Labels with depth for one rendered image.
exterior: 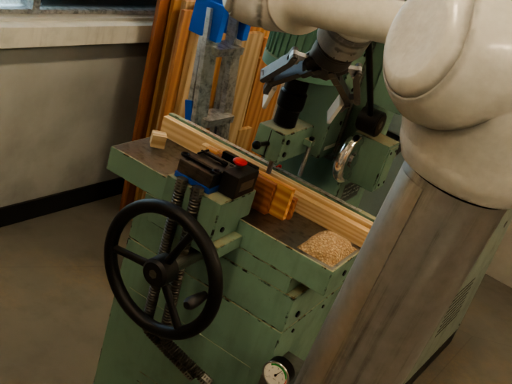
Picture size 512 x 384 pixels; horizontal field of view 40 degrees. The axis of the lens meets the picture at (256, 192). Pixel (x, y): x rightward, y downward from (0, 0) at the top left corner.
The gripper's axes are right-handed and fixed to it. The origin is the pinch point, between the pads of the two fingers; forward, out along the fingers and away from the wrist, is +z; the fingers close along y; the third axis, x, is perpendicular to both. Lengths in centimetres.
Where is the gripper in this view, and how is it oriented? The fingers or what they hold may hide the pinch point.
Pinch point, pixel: (298, 107)
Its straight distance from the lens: 141.6
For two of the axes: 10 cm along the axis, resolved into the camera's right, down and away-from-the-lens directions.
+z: -2.9, 4.5, 8.5
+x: 0.6, -8.7, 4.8
